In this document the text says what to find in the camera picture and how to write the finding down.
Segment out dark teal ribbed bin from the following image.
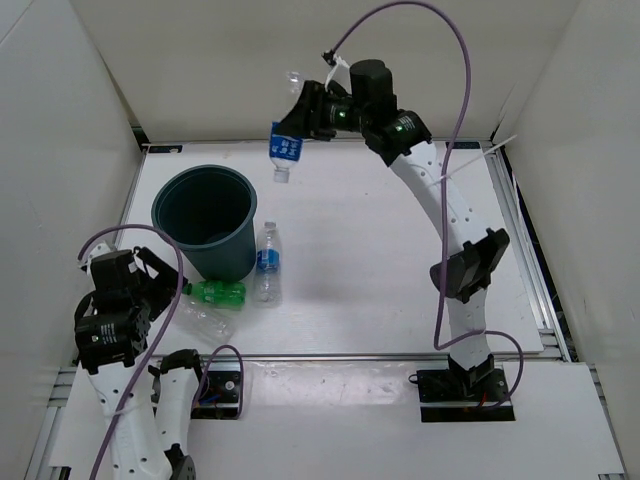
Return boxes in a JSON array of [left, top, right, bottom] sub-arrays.
[[151, 165, 258, 282]]

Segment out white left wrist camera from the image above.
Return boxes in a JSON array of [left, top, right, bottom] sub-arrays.
[[78, 242, 113, 275]]

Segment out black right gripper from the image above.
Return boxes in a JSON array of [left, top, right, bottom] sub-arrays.
[[273, 83, 369, 144]]

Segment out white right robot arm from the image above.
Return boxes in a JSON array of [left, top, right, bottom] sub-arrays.
[[275, 59, 510, 400]]

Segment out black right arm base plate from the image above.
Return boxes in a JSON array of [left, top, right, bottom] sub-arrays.
[[408, 369, 516, 423]]

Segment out blue label bottle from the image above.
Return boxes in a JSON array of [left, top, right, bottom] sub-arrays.
[[253, 221, 282, 305], [269, 71, 305, 183]]

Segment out clear plastic bottle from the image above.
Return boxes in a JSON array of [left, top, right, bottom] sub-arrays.
[[172, 297, 235, 344]]

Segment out white cable tie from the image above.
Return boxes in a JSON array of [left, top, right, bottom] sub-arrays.
[[428, 134, 518, 187]]

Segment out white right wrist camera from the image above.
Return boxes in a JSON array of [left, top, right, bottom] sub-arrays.
[[322, 50, 350, 90]]

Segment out green plastic bottle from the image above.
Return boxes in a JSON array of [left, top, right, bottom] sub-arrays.
[[183, 280, 246, 309]]

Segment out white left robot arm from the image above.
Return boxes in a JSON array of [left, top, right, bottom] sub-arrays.
[[74, 243, 210, 479]]

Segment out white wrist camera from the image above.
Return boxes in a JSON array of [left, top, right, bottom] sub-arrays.
[[78, 242, 113, 275], [322, 50, 350, 90]]

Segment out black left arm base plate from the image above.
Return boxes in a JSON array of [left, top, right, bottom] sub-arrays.
[[191, 362, 244, 420]]

